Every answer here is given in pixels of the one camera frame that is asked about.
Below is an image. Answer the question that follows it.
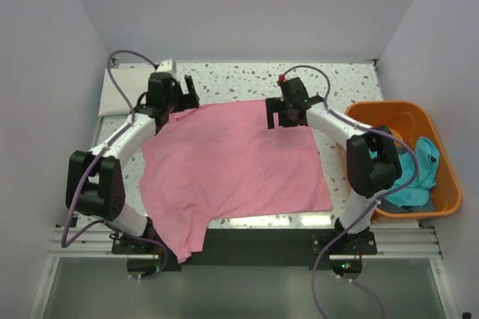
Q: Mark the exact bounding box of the pink t shirt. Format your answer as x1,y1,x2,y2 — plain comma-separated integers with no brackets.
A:
139,100,332,263

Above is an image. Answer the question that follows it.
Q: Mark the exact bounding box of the folded white t shirt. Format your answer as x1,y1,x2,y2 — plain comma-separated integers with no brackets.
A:
98,67,153,117

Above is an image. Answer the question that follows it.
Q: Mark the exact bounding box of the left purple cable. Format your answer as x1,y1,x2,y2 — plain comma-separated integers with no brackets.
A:
59,49,169,282

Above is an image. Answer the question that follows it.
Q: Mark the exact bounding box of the grey t shirt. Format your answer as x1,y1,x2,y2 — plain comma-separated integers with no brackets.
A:
379,151,440,213

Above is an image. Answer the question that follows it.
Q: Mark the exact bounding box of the orange plastic basket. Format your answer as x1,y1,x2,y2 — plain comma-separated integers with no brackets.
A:
338,100,463,222

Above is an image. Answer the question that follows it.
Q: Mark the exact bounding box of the purple cable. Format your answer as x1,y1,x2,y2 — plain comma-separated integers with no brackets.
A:
59,49,169,282
276,64,420,319

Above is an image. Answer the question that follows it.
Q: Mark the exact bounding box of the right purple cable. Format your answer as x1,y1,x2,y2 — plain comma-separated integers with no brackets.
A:
276,64,420,319

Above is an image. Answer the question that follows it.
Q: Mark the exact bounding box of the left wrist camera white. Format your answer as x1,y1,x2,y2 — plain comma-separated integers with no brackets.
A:
156,58,177,76

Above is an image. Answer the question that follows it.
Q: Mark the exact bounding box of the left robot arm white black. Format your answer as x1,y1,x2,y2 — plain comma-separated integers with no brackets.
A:
62,70,200,253

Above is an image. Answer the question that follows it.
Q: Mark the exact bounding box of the turquoise t shirt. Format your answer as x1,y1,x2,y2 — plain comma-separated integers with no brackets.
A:
385,136,440,207

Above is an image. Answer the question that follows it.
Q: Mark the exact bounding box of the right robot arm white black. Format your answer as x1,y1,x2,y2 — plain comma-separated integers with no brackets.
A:
265,75,402,254

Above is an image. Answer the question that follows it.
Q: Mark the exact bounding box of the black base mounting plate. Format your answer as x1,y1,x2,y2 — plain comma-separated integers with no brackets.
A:
112,221,377,273

